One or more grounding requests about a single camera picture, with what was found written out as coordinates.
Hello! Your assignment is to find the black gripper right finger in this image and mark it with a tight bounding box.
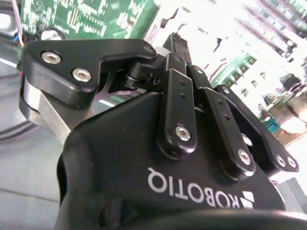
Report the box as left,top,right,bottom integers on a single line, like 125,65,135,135
179,35,300,182

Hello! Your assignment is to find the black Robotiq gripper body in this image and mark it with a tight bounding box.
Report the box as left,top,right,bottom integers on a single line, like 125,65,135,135
54,92,307,230

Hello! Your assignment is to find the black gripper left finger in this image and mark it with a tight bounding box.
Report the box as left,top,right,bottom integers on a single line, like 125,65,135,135
18,33,199,161

